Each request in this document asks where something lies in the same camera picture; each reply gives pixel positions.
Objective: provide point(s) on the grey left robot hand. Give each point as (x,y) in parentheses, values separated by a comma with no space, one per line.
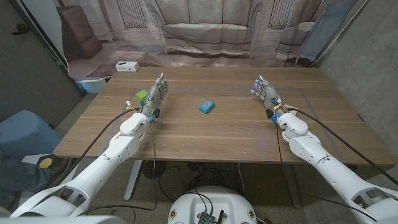
(154,96)

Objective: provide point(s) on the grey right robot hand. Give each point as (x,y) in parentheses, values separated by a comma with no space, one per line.
(269,95)

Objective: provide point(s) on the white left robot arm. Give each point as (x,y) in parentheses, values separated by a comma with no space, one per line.
(102,165)

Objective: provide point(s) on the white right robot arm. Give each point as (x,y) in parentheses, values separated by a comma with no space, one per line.
(329,168)

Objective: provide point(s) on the green cube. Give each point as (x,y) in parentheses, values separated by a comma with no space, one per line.
(141,96)

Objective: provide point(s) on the white power socket box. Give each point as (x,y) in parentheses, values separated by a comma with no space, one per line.
(127,66)

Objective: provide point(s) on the teal stapler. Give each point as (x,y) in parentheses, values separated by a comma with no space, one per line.
(206,106)

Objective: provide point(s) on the black round fan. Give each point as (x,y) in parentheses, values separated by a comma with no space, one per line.
(154,169)

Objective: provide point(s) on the printed sofa room backdrop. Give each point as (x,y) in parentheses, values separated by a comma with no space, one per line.
(205,31)

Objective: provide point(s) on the white table leg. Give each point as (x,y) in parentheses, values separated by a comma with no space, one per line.
(133,180)

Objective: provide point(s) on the grey table leg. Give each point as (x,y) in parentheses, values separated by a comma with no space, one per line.
(292,186)

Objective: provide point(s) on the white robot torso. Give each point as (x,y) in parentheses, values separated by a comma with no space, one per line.
(214,202)

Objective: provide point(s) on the black yellow foot pedal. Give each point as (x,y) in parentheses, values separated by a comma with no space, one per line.
(46,162)

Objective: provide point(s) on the black electronics module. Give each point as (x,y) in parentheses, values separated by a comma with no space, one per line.
(209,218)

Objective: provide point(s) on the blue plastic bin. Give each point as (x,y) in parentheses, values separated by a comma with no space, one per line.
(25,133)

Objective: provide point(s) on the white floor board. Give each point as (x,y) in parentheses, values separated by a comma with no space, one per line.
(29,159)

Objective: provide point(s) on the person's leg in jeans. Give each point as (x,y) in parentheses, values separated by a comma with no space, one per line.
(21,175)

